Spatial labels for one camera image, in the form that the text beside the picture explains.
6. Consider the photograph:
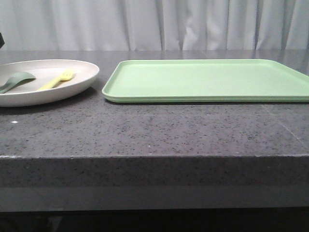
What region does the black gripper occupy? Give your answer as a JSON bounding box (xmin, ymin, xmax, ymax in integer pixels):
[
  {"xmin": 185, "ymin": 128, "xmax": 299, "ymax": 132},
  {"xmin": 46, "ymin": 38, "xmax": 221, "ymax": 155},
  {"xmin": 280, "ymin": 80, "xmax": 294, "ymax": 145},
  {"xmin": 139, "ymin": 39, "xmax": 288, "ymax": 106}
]
[{"xmin": 0, "ymin": 33, "xmax": 5, "ymax": 48}]

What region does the beige round plate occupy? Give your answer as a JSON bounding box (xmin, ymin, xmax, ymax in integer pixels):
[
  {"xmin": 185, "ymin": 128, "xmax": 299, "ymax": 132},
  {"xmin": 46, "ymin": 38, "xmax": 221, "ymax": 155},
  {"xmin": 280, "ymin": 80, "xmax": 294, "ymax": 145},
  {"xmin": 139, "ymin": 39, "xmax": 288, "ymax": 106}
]
[{"xmin": 0, "ymin": 59, "xmax": 99, "ymax": 107}]

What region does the yellow plastic fork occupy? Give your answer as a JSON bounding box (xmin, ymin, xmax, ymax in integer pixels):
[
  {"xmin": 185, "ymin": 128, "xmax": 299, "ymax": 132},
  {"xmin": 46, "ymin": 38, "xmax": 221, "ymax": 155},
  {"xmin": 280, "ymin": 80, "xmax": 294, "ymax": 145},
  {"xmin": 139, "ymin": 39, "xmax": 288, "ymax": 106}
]
[{"xmin": 37, "ymin": 69, "xmax": 75, "ymax": 91}]

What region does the white pleated curtain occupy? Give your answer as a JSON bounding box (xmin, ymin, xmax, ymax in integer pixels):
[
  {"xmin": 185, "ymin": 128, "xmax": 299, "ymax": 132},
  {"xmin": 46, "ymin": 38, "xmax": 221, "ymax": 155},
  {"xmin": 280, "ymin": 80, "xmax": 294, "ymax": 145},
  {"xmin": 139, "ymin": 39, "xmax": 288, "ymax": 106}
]
[{"xmin": 0, "ymin": 0, "xmax": 309, "ymax": 51}]

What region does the green plastic spoon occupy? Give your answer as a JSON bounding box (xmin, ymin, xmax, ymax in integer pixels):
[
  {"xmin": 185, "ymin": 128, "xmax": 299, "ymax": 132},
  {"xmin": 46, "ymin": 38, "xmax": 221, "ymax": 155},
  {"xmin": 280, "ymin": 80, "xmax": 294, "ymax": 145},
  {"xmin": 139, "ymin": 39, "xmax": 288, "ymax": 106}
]
[{"xmin": 0, "ymin": 72, "xmax": 36, "ymax": 94}]

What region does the light green serving tray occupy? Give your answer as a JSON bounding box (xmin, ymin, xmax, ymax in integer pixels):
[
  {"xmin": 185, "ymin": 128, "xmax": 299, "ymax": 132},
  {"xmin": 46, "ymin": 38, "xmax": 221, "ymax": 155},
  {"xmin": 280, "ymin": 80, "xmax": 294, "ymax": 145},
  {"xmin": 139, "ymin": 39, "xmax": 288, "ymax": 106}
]
[{"xmin": 102, "ymin": 59, "xmax": 309, "ymax": 103}]

